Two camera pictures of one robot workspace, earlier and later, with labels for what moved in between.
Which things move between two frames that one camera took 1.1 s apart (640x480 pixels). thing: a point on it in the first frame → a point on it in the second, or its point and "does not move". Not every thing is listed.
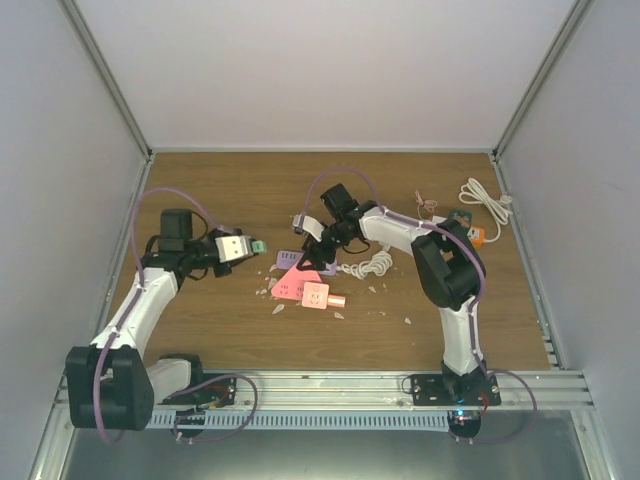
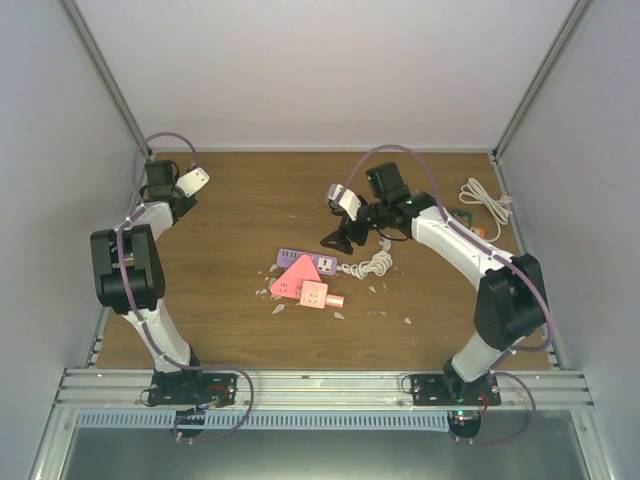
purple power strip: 286,259 does not move
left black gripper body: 191,248 → 189,206
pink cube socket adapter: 315,295 does not move
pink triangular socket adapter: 291,286 does not move
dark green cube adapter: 464,216 does not move
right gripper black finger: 317,259 → 338,240
